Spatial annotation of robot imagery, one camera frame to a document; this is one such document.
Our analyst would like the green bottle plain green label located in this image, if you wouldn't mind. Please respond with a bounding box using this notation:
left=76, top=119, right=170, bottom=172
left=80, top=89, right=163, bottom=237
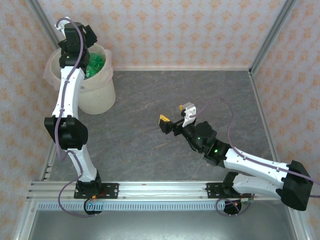
left=88, top=51, right=106, bottom=70

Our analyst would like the pink plastic bin liner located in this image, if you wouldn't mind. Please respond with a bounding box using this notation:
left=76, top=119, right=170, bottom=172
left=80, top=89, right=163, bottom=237
left=42, top=46, right=115, bottom=92

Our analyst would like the cream plastic waste bin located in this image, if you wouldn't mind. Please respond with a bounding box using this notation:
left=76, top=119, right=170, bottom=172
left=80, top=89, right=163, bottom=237
left=49, top=47, right=117, bottom=115

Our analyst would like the grey metal shelf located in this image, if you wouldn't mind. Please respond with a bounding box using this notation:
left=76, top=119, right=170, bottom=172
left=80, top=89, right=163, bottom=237
left=27, top=208, right=300, bottom=240

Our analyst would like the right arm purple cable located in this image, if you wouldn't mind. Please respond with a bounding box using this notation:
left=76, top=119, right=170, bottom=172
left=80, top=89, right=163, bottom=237
left=189, top=96, right=320, bottom=217

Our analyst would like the aluminium frame post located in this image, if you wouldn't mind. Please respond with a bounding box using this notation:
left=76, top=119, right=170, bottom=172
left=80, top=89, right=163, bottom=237
left=248, top=0, right=299, bottom=76
left=26, top=0, right=63, bottom=51

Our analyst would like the aluminium table side rail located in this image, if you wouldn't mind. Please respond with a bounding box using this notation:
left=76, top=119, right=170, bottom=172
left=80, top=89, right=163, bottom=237
left=248, top=69, right=282, bottom=166
left=39, top=147, right=57, bottom=181

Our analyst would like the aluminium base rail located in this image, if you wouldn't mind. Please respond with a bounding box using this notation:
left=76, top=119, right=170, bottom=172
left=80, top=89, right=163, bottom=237
left=27, top=181, right=256, bottom=201

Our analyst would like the grey slotted cable duct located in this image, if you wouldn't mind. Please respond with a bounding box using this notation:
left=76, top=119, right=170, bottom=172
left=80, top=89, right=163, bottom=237
left=37, top=201, right=254, bottom=211

